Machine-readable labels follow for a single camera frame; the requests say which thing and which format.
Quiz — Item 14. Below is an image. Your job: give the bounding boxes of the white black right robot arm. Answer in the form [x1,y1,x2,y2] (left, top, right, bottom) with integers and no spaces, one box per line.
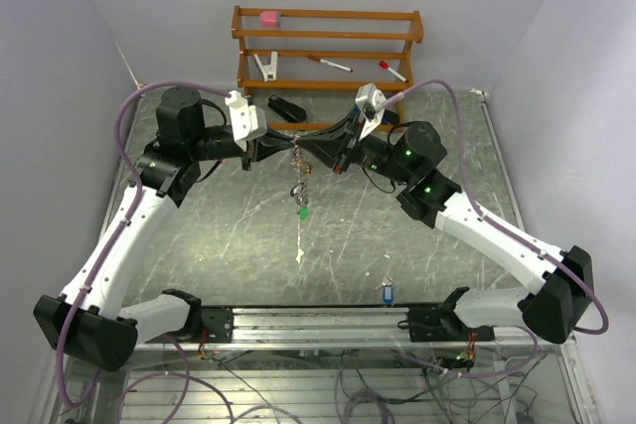
[296,117,593,344]

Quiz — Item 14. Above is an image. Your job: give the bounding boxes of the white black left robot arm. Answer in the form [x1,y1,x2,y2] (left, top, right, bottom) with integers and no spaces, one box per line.
[34,80,292,371]

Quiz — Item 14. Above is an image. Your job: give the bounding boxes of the white plastic clip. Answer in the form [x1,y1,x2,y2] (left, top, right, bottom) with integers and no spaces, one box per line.
[252,51,278,82]

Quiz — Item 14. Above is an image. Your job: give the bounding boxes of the brown wooden shelf rack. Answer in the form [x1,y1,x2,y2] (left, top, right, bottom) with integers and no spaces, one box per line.
[230,5,424,133]

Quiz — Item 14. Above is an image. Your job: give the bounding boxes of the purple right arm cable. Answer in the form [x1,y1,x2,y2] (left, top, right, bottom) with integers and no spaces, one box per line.
[379,77,610,378]

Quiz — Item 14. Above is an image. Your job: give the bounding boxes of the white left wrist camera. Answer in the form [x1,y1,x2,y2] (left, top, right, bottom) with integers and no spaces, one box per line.
[225,90,268,152]

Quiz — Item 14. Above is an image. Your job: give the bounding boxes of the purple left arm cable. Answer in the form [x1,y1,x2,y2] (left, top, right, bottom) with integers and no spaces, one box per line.
[54,79,239,424]

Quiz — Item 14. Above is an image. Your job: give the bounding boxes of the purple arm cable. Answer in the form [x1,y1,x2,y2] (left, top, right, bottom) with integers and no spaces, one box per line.
[54,79,239,424]
[379,77,610,378]

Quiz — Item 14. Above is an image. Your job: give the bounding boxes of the red capped white marker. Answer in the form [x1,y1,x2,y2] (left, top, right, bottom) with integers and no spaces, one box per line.
[379,61,407,82]

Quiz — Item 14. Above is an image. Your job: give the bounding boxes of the red white marker pen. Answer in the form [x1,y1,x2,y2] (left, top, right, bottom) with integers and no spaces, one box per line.
[307,55,353,73]

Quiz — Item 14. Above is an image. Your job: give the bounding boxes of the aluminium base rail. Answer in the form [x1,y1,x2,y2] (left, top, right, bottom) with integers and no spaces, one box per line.
[54,305,577,350]

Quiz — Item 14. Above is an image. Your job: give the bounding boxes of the blue stapler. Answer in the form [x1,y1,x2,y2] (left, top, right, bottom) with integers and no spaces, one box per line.
[352,105,400,125]

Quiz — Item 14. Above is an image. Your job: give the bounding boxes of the pink eraser block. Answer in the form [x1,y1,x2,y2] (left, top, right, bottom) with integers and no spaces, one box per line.
[259,10,281,28]

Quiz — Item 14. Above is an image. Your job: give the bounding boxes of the blue key tag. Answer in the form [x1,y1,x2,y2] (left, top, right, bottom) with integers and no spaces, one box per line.
[381,277,395,306]

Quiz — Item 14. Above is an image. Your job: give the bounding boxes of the green key tag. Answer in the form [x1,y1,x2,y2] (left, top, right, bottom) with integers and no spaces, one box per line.
[297,207,309,221]

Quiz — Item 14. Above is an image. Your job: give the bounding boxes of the black stapler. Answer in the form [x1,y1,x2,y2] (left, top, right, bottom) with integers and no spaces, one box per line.
[267,95,308,123]

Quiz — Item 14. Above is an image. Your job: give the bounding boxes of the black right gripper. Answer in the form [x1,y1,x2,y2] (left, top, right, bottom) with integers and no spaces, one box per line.
[297,110,414,186]

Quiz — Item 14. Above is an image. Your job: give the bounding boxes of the silver keyring chain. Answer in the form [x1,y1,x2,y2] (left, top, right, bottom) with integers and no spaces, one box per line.
[288,133,314,209]

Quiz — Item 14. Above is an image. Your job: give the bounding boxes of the loose cables under table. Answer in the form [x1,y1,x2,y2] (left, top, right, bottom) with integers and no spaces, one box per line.
[198,347,562,424]

